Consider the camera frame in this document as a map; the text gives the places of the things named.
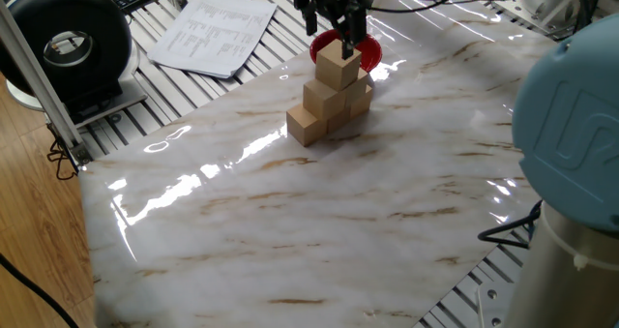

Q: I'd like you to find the thin black hanging cable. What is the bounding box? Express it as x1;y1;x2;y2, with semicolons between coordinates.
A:
45;124;81;182

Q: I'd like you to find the white marble pattern board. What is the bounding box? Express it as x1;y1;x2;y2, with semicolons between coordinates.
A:
78;0;557;328

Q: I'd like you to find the thick black floor cable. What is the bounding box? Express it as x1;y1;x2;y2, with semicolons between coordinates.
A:
0;251;81;328

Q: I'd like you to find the white printed paper stack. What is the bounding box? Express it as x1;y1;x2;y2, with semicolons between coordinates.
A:
147;0;279;80

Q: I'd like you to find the black ring shaped device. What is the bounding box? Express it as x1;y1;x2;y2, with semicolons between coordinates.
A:
0;0;149;129

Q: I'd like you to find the light wooden cube block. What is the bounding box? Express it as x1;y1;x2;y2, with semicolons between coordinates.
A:
348;85;374;120
314;38;363;92
302;78;348;121
326;105;352;135
343;67;369;107
285;104;330;148

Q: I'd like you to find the red glossy bowl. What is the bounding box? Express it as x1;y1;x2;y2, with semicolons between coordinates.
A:
309;27;383;74

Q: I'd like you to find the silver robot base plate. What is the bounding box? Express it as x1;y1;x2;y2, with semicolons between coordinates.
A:
476;286;518;328

